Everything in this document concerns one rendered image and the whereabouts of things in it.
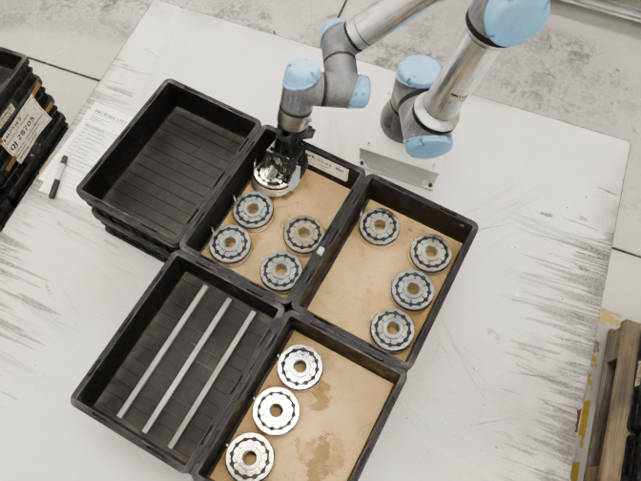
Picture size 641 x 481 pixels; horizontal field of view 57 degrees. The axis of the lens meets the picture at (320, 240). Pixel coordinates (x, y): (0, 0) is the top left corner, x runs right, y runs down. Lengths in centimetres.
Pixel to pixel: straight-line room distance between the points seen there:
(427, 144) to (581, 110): 162
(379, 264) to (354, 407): 35
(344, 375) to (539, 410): 51
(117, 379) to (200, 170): 57
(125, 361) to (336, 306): 50
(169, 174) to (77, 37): 166
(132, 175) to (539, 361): 116
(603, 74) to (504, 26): 200
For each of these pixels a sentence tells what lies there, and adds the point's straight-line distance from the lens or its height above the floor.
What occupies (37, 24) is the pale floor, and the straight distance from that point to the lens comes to 332.
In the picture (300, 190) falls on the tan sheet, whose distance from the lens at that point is 155.
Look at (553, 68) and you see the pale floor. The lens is 309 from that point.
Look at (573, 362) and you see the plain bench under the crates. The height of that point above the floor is 70.
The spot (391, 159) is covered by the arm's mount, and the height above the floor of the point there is 79.
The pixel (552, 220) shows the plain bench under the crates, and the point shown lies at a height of 70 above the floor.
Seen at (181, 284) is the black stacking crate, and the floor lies 83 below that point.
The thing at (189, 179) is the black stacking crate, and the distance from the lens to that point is 160.
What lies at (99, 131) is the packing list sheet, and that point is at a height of 70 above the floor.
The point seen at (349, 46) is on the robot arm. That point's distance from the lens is 138.
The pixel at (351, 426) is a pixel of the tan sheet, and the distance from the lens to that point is 137.
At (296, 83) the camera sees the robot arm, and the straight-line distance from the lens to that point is 128.
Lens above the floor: 219
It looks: 66 degrees down
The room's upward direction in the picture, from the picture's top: 2 degrees clockwise
